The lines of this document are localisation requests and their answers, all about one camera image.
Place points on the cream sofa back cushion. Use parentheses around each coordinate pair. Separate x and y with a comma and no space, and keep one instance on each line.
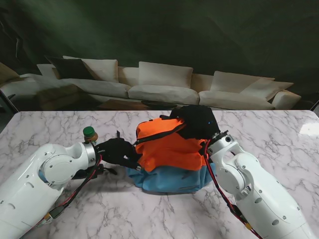
(164,74)
(269,89)
(104,69)
(229,81)

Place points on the wooden coffee table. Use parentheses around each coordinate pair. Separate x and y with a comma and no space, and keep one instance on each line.
(119,104)

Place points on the dark oval tray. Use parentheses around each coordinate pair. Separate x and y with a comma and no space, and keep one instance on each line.
(157,103)

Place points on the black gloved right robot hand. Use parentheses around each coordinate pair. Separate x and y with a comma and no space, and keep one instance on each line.
(199,122)

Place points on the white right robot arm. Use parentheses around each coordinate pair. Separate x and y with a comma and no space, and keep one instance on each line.
(256,189)

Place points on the dark brown sofa cushion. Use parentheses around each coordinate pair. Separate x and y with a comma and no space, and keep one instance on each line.
(69,68)

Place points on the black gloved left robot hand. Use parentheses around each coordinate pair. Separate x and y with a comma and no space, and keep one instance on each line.
(114,152)

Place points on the coffee bottle with green cap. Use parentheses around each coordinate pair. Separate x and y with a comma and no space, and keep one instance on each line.
(89,131)

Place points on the cream sectional sofa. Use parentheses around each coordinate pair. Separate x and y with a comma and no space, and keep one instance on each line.
(162,94)

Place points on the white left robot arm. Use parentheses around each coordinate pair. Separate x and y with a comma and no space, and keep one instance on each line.
(30,184)

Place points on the tan armchair cushion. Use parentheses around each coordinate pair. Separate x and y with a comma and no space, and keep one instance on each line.
(7,73)

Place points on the orange and blue backpack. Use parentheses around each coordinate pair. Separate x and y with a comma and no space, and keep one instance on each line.
(169,154)

